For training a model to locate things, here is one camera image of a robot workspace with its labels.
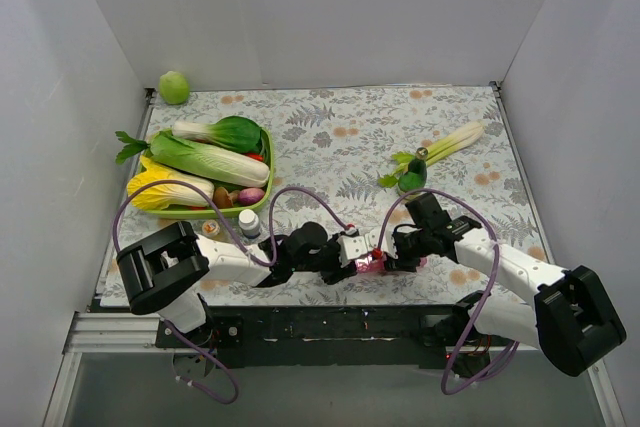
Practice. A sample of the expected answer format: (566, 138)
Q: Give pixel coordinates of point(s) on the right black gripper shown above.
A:
(401, 251)

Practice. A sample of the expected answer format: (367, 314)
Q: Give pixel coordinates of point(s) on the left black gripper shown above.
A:
(331, 263)

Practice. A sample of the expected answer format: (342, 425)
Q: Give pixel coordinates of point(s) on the pink weekly pill organizer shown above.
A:
(385, 265)

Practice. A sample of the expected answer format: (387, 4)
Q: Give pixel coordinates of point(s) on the white pill bottle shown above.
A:
(249, 224)

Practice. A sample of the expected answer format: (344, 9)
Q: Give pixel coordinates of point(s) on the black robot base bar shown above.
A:
(418, 335)

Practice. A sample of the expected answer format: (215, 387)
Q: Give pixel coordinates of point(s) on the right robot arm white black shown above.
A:
(565, 313)

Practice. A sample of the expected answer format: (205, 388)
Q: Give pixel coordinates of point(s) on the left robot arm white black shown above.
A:
(160, 271)

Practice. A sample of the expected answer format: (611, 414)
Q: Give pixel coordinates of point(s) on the green glass bottle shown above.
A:
(415, 175)

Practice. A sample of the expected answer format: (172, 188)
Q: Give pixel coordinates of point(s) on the purple onion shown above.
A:
(250, 196)

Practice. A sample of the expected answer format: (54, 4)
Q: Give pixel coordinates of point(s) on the celery stalk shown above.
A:
(461, 138)

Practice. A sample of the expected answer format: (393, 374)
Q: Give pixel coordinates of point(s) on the small orange capped jar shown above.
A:
(210, 228)

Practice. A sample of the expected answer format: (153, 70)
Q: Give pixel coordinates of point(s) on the brown mushroom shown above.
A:
(224, 199)

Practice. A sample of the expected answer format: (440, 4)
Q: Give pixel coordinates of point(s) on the floral table mat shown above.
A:
(337, 143)

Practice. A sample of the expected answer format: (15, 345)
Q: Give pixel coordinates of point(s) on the red chili pepper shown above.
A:
(256, 157)

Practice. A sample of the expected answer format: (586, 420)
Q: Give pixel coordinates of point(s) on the green plastic tray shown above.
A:
(264, 148)

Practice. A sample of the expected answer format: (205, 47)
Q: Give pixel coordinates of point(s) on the bok choy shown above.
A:
(234, 133)

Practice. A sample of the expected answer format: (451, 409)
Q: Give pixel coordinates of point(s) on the yellow napa cabbage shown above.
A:
(162, 196)

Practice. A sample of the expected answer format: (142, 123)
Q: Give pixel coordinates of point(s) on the green napa cabbage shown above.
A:
(207, 161)

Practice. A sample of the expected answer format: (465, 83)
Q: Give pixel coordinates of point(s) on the round green cabbage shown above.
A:
(173, 88)

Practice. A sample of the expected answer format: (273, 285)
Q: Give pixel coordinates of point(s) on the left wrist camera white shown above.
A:
(353, 248)

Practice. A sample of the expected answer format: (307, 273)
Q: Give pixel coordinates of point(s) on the aluminium frame rail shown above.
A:
(96, 333)

